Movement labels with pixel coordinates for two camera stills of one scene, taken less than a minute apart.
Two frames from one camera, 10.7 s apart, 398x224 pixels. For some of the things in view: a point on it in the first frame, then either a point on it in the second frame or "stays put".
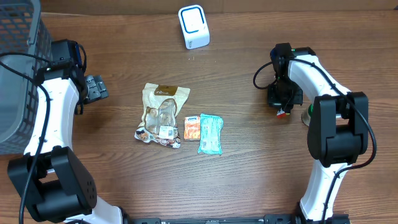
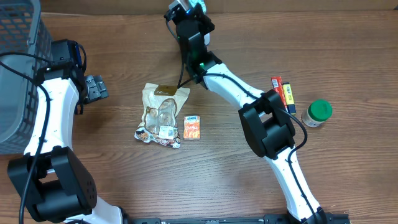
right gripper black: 277,100 -> 201,18
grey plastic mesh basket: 25,46 stays put
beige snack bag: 161,104 stays put
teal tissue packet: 211,130 -> 201,2
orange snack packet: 192,127 stays put
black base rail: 265,219 stays put
